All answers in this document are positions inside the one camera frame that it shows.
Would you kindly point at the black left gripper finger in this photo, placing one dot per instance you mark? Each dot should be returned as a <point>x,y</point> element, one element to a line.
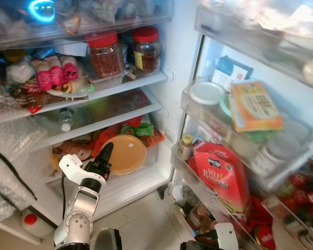
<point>106,151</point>

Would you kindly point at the orange lidded plastic bowl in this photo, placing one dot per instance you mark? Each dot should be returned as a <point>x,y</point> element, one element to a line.
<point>126,154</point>

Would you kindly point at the fridge door with shelf bins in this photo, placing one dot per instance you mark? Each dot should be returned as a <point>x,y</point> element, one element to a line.
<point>206,57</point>

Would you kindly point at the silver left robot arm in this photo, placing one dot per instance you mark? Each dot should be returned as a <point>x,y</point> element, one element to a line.
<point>78,213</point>

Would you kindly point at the glass fridge shelf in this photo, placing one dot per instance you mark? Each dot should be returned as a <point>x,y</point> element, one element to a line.
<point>130,86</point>
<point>120,104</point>

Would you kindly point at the white fridge cabinet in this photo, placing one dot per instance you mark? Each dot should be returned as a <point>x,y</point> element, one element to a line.
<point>169,104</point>

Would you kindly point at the clear fridge drawer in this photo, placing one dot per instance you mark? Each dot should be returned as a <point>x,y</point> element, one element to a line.
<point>120,21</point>

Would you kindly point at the red plastic bag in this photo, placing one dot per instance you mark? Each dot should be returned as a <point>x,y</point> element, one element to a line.
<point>105,138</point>

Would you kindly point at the brown snack packet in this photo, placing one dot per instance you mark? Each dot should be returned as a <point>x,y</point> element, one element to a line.
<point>68,149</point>

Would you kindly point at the white crisper drawer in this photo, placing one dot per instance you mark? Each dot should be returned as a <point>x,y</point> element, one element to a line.
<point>135,187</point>

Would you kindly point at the green snack packets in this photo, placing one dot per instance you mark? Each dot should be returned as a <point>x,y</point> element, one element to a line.
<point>141,129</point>

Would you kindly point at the orange food packet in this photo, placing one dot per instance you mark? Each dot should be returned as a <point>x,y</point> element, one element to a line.
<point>154,138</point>

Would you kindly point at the small bottle white cap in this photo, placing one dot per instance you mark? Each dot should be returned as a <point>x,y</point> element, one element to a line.
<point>66,121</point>

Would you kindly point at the wrapped plate of food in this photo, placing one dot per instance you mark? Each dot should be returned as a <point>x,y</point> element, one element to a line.
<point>73,91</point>

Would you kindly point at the dark grey robot left leg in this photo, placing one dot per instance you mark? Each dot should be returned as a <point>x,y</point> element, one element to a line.
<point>107,239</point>

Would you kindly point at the clear door bin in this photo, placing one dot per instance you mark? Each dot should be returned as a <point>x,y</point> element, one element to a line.
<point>261,49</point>
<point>180,172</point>
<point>214,127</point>

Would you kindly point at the small jar yellow lid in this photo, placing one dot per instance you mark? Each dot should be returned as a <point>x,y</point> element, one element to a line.
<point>185,148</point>

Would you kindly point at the clear bubble wrap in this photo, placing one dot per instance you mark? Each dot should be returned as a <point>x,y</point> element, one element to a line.
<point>15,151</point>

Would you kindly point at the white bottle red cap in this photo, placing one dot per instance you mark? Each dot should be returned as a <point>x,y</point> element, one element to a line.
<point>34,226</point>

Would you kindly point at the red lid chili flake jar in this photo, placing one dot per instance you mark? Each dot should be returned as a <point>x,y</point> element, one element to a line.
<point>105,60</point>

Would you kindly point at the brown printed food packet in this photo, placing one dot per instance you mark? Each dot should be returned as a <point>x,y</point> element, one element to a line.
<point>31,96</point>

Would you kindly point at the red lid jar yellow label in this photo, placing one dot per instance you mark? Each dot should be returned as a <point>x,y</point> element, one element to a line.
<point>147,52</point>

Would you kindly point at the white lidded round container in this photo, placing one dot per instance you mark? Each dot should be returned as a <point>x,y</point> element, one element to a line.
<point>207,92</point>

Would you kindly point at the white knotted plastic bag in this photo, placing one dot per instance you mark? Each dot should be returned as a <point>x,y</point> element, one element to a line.
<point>20,72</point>

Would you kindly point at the red flour box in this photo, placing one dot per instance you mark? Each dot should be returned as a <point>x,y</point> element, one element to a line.
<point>223,177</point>

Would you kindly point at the clear jar white lid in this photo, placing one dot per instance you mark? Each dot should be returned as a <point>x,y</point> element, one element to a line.
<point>279,151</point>

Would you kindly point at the blue white carton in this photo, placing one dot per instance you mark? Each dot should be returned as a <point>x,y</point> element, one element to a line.
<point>232,67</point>

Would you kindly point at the orange printed box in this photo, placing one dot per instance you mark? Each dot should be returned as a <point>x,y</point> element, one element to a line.
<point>255,107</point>

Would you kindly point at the red lidded jar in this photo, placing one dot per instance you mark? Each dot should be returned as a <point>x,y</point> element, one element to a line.
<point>265,238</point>

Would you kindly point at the white crumpled plastic bag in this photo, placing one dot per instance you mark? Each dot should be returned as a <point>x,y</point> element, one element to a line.
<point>292,21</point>

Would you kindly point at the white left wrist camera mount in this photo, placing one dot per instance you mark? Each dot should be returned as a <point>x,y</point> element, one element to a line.
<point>72,166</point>

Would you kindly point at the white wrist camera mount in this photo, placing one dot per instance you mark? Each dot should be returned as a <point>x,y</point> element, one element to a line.
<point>227,237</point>
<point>72,166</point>

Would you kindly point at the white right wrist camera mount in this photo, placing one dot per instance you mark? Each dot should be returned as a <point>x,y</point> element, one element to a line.
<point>227,237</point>

